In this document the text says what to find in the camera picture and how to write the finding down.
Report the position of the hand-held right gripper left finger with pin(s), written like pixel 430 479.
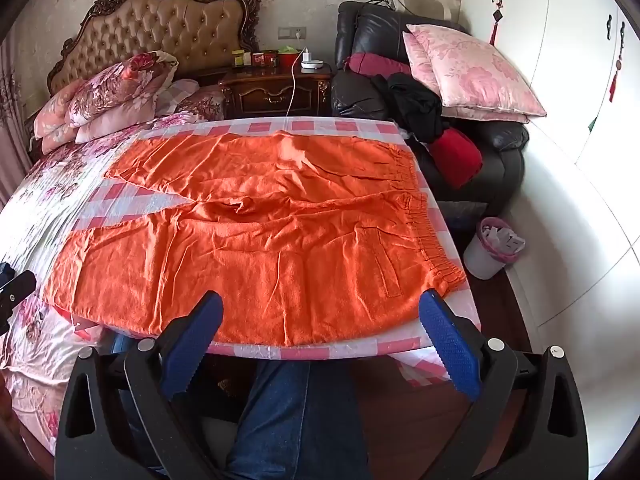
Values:
pixel 192 347

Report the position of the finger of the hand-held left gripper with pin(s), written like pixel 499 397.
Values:
pixel 15 290

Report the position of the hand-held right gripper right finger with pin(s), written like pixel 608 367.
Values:
pixel 450 347

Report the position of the orange pants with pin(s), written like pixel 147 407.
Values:
pixel 260 230

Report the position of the white trash bin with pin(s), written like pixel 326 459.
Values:
pixel 485 260

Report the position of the floral bed sheet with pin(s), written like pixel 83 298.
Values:
pixel 45 200

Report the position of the person's blue jeans legs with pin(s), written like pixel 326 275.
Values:
pixel 300 425

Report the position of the pink checked tablecloth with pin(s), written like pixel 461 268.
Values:
pixel 150 200

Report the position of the pink curtain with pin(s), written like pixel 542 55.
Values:
pixel 12 125

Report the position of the pink floral bed pillow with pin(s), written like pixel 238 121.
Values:
pixel 55 120

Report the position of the red cloth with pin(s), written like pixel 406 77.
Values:
pixel 457 157

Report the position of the black clothing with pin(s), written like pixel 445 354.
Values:
pixel 415 105

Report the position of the dark floral pillow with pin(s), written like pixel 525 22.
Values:
pixel 205 102

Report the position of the white wardrobe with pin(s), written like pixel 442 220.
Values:
pixel 565 110

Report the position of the dark wooden nightstand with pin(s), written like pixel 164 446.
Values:
pixel 270 92

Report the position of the large pink floral pillow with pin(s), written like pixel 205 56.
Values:
pixel 475 70
pixel 417 60

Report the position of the maroon cushion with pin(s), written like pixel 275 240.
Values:
pixel 375 66

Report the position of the yellow green jar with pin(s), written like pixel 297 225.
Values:
pixel 240 58

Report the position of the small red box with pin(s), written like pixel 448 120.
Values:
pixel 258 59

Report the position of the red tin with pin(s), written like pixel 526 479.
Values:
pixel 271 58

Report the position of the tufted carved headboard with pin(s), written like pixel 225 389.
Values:
pixel 165 25

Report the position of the white round device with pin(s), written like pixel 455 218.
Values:
pixel 312 65

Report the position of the white charger plug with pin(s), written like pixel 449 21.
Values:
pixel 306 55

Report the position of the red tassel ornament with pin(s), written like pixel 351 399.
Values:
pixel 615 80
pixel 495 27

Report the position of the black leather sofa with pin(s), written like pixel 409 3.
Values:
pixel 375 30

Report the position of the white plastic object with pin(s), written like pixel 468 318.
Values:
pixel 425 5

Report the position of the wall socket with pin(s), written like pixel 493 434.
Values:
pixel 292 32

